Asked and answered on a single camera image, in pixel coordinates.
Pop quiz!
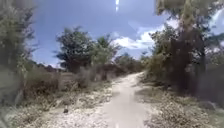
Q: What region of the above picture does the dry grass verge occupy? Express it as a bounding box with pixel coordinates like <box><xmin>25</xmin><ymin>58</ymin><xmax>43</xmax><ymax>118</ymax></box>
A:
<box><xmin>0</xmin><ymin>74</ymin><xmax>129</xmax><ymax>128</ymax></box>
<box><xmin>134</xmin><ymin>74</ymin><xmax>224</xmax><ymax>128</ymax></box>

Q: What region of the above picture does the pale gravel dirt path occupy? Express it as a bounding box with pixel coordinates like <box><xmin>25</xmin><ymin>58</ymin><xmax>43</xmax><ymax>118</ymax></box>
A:
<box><xmin>46</xmin><ymin>71</ymin><xmax>158</xmax><ymax>128</ymax></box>

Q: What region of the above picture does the row of trees and bushes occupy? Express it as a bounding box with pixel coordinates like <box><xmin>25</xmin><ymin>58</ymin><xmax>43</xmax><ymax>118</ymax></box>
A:
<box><xmin>0</xmin><ymin>0</ymin><xmax>144</xmax><ymax>108</ymax></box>
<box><xmin>139</xmin><ymin>0</ymin><xmax>224</xmax><ymax>108</ymax></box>

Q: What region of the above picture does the small dark stump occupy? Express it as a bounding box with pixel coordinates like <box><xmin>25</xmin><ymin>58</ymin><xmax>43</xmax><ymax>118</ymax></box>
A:
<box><xmin>62</xmin><ymin>105</ymin><xmax>70</xmax><ymax>114</ymax></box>

